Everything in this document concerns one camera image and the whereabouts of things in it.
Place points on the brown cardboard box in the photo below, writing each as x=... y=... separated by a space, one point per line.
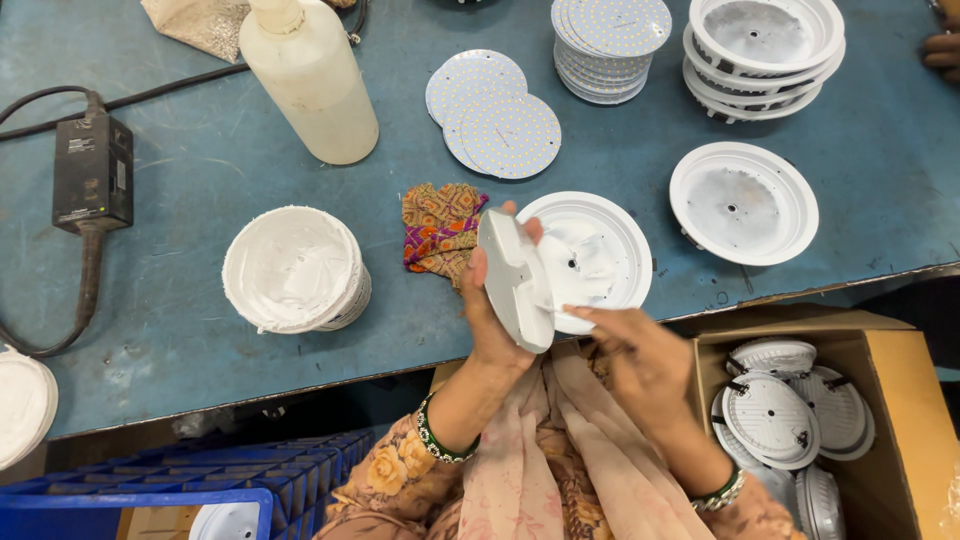
x=907 y=420

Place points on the person's left hand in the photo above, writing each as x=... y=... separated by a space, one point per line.
x=480 y=322

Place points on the beige glittery cloth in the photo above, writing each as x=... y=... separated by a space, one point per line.
x=199 y=22

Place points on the floral brown dress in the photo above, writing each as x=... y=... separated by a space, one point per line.
x=382 y=480

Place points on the black power adapter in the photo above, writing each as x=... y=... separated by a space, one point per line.
x=94 y=172

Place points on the pink scarf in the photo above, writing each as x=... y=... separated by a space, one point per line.
x=570 y=457

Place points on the blue plastic crate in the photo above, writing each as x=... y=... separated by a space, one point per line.
x=225 y=472

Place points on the single round LED disc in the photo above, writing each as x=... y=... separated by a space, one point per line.
x=511 y=136
x=450 y=139
x=472 y=79

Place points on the white paste tub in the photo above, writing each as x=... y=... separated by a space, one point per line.
x=296 y=270

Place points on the patterned orange purple cloth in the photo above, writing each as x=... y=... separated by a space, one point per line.
x=437 y=232

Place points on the green beaded bangle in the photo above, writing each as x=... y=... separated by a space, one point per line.
x=439 y=442

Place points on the green and silver bangles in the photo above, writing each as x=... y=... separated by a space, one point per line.
x=720 y=491

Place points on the white plastic squeeze bottle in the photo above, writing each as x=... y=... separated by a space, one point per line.
x=309 y=79

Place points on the white paste-covered tub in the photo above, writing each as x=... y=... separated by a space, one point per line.
x=21 y=405

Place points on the stack of round LED boards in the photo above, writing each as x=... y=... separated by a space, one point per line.
x=611 y=45

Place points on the paste-smeared white lamp housing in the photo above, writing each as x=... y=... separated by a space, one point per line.
x=596 y=255

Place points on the white round lamp housing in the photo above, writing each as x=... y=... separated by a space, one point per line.
x=742 y=202
x=750 y=109
x=765 y=34
x=516 y=281
x=825 y=75
x=225 y=523

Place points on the person's right hand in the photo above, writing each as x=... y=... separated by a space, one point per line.
x=649 y=360

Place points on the pile of white lamp casings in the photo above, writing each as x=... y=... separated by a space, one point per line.
x=772 y=420

